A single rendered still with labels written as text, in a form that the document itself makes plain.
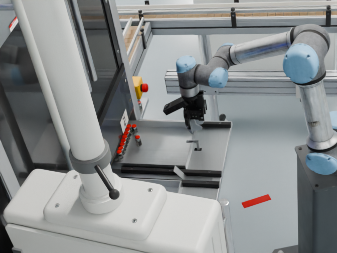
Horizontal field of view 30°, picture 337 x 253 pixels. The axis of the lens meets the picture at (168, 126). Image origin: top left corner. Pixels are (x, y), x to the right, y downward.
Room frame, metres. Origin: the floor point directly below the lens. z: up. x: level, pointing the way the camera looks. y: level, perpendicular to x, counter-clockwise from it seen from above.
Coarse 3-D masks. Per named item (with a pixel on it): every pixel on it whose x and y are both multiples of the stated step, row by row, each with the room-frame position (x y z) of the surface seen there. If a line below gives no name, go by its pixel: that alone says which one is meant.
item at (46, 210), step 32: (32, 192) 1.09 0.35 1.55; (64, 192) 1.04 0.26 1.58; (128, 192) 1.00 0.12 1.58; (160, 192) 0.98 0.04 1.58; (32, 224) 1.00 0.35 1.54; (64, 224) 0.96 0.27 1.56; (96, 224) 0.93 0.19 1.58; (128, 224) 0.91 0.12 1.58; (160, 224) 0.92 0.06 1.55; (192, 224) 0.90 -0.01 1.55
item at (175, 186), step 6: (138, 180) 1.72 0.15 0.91; (144, 180) 1.72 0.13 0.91; (150, 180) 1.71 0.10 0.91; (156, 180) 1.70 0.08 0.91; (162, 180) 1.69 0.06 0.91; (168, 180) 1.69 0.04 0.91; (174, 180) 1.68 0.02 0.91; (168, 186) 1.69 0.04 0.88; (174, 186) 1.68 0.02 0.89; (180, 186) 1.65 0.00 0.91; (174, 192) 1.65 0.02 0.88; (180, 192) 1.64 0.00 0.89
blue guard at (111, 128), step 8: (120, 80) 2.02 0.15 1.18; (120, 88) 2.00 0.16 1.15; (128, 88) 2.07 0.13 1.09; (120, 96) 1.98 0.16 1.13; (128, 96) 2.06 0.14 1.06; (112, 104) 1.89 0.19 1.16; (120, 104) 1.96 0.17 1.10; (128, 104) 2.04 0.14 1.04; (112, 112) 1.87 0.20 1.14; (120, 112) 1.94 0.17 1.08; (128, 112) 2.02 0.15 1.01; (104, 120) 1.79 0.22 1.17; (112, 120) 1.86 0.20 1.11; (120, 120) 1.93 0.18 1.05; (104, 128) 1.78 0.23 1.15; (112, 128) 1.84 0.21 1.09; (120, 128) 1.91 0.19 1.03; (104, 136) 1.76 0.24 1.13; (112, 136) 1.82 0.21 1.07; (120, 136) 1.89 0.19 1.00; (112, 144) 1.81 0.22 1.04; (112, 152) 1.79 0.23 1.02
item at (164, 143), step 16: (144, 128) 2.06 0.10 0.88; (160, 128) 2.04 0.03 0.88; (176, 128) 2.02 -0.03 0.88; (144, 144) 1.95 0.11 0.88; (160, 144) 1.94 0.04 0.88; (176, 144) 1.92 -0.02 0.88; (192, 144) 1.88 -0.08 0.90; (128, 160) 1.88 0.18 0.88; (144, 160) 1.86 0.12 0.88; (160, 160) 1.84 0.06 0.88; (176, 160) 1.82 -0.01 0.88
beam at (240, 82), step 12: (168, 72) 2.90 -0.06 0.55; (228, 72) 2.79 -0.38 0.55; (240, 72) 2.77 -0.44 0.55; (252, 72) 2.75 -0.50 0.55; (264, 72) 2.73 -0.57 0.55; (276, 72) 2.71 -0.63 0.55; (336, 72) 2.61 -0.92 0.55; (168, 84) 2.85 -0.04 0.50; (228, 84) 2.74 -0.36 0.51; (240, 84) 2.72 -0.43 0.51; (252, 84) 2.70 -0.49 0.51; (264, 84) 2.68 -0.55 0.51; (276, 84) 2.66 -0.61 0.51; (288, 84) 2.64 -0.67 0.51; (324, 84) 2.58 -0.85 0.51; (336, 84) 2.56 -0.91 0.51
